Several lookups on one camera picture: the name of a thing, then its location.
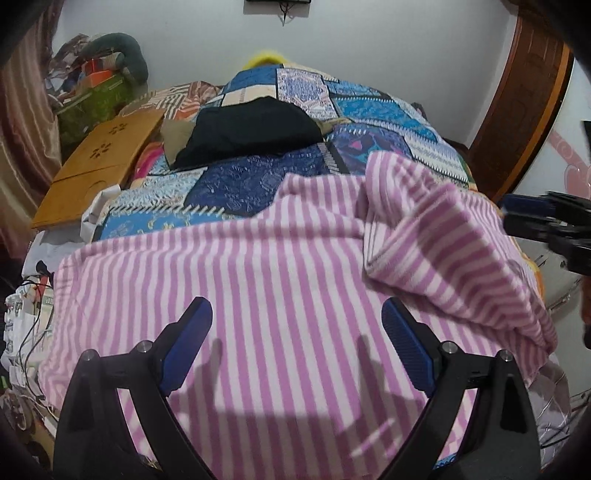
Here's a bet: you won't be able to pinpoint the striped brown curtain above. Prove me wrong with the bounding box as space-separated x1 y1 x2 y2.
1 1 63 260

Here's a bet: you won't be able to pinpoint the green patterned storage box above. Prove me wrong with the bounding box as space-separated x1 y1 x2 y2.
56 74 134 147

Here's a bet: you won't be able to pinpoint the orange striped blanket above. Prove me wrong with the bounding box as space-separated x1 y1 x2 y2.
119 81 221 121

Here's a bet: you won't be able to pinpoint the pink striped fleece pants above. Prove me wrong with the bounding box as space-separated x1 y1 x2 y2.
39 151 558 479

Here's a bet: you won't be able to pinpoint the brown wooden door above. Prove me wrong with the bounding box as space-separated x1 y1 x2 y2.
469 5 574 202

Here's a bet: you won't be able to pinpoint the grey-green neck pillow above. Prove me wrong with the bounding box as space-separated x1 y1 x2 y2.
80 33 148 86

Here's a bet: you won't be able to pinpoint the small black wall monitor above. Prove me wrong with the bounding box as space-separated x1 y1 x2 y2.
245 0 311 5

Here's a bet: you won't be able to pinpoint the blue patchwork bed quilt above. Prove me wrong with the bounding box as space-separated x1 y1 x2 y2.
93 64 469 240

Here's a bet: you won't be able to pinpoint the person's right hand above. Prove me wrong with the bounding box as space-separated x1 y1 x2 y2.
581 276 591 326

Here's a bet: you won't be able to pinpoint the bamboo lap desk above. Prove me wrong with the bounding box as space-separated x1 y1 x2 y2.
31 109 164 230

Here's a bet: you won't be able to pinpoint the yellow curved bed headboard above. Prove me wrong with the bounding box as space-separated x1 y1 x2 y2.
242 50 287 71

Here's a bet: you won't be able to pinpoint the folded black garment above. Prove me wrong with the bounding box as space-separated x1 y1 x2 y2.
171 96 322 170

